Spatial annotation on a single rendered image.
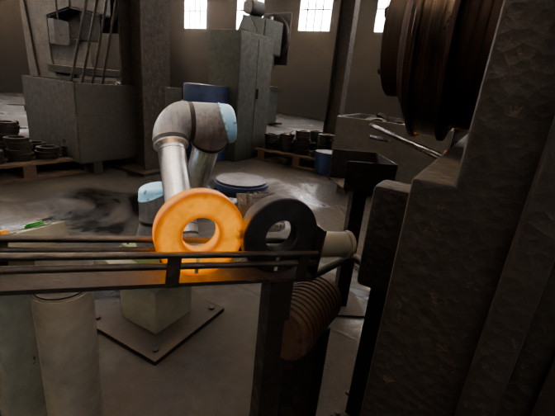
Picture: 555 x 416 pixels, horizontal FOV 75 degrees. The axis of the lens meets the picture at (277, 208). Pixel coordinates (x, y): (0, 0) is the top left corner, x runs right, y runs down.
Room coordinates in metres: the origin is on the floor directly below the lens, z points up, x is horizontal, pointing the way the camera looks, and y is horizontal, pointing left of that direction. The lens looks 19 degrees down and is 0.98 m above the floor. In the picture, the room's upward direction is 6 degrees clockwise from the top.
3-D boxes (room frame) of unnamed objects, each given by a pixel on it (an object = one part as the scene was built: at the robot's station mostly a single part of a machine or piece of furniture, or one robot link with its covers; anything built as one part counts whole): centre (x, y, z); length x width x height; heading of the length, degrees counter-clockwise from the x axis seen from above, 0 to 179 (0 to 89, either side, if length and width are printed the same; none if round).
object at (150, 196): (1.28, 0.46, 0.52); 0.13 x 0.12 x 0.14; 118
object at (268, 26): (9.12, 0.72, 1.36); 1.37 x 1.16 x 2.71; 51
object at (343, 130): (3.69, -1.11, 0.39); 1.03 x 0.83 x 0.79; 65
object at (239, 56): (4.82, 0.61, 0.75); 0.70 x 0.48 x 1.50; 151
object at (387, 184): (0.74, -0.26, 0.68); 0.11 x 0.08 x 0.24; 61
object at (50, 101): (3.94, 1.90, 0.43); 1.23 x 0.93 x 0.87; 149
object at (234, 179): (2.04, 0.23, 0.22); 0.32 x 0.32 x 0.43
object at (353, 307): (1.53, -0.34, 0.36); 0.26 x 0.20 x 0.72; 6
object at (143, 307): (1.28, 0.46, 0.13); 0.40 x 0.40 x 0.26; 63
